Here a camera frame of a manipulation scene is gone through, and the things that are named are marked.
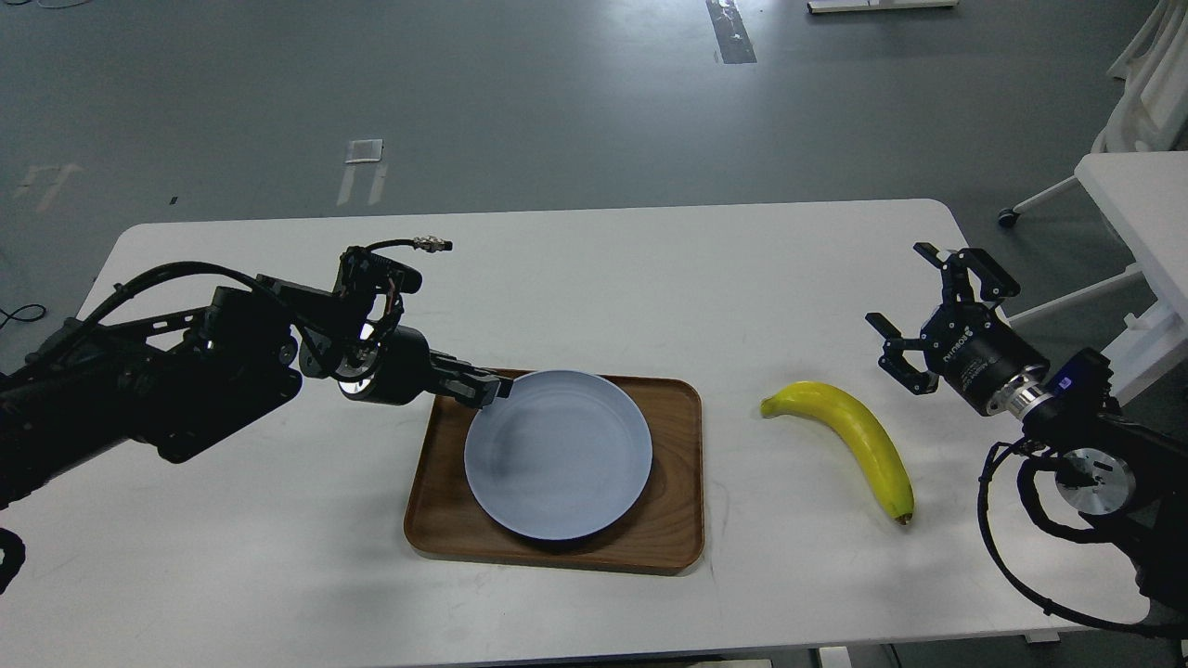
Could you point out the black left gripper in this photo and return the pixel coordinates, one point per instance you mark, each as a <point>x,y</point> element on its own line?
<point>407,366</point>

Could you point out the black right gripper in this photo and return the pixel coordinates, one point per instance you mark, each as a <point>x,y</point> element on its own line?
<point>964,341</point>

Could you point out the light blue plate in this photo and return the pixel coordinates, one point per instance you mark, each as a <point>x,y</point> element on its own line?
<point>565,456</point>

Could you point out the yellow banana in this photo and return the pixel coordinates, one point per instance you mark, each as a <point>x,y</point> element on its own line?
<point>866,438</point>

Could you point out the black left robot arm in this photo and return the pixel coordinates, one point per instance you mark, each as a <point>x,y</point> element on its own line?
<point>188,353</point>

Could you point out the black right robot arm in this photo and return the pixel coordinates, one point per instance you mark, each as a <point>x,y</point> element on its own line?
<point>1088,475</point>

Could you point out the white rolling frame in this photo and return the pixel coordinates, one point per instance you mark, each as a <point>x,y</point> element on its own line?
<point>1150,115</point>

